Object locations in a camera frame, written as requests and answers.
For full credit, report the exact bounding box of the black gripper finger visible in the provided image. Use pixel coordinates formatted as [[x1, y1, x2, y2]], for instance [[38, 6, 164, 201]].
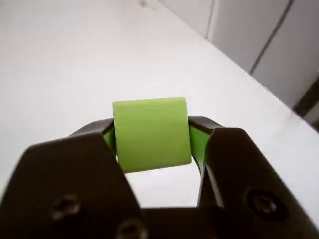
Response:
[[0, 118, 150, 239], [188, 116, 319, 239]]

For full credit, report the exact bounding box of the green lego block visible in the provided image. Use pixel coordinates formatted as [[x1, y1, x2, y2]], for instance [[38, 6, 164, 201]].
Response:
[[112, 97, 192, 174]]

